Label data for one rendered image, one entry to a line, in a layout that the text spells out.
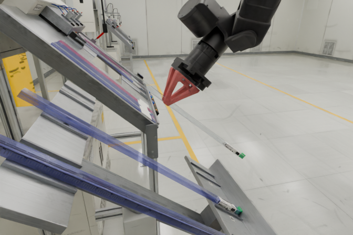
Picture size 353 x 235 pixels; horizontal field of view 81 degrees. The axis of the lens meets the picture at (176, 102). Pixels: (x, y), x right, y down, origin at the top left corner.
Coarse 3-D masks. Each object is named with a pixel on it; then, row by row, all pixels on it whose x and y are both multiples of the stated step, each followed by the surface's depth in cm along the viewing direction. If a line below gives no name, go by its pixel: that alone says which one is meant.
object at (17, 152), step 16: (0, 144) 18; (16, 144) 20; (16, 160) 19; (32, 160) 20; (48, 160) 21; (64, 176) 21; (80, 176) 22; (96, 192) 23; (112, 192) 24; (128, 192) 26; (144, 208) 26; (160, 208) 27; (176, 224) 28; (192, 224) 30
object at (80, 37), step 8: (80, 40) 37; (88, 40) 38; (96, 48) 38; (104, 56) 39; (112, 64) 40; (120, 64) 41; (128, 72) 42; (136, 80) 43; (144, 88) 44; (152, 88) 44; (160, 96) 45; (184, 112) 48; (192, 120) 50; (200, 128) 51; (216, 136) 53; (224, 144) 55; (240, 152) 59
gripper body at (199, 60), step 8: (200, 48) 43; (192, 56) 44; (200, 56) 43; (208, 56) 43; (216, 56) 44; (184, 64) 44; (192, 64) 43; (200, 64) 43; (208, 64) 44; (184, 72) 46; (192, 72) 41; (200, 72) 41; (208, 80) 42
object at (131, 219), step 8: (128, 216) 39; (136, 216) 39; (144, 216) 39; (128, 224) 38; (136, 224) 38; (144, 224) 39; (152, 224) 40; (128, 232) 39; (136, 232) 39; (144, 232) 40; (152, 232) 40
